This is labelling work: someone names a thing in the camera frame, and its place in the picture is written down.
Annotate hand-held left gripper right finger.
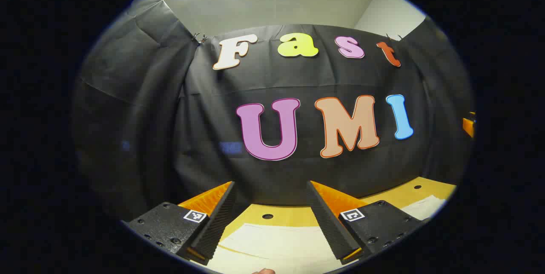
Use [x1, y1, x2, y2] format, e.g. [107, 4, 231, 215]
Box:
[307, 180, 423, 265]

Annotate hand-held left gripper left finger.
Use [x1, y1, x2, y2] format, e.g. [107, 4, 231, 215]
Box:
[128, 181, 235, 266]

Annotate white jeans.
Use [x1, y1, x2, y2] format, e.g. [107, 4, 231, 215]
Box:
[190, 195, 446, 274]

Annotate black backdrop cloth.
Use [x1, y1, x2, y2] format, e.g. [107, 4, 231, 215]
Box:
[72, 0, 475, 222]

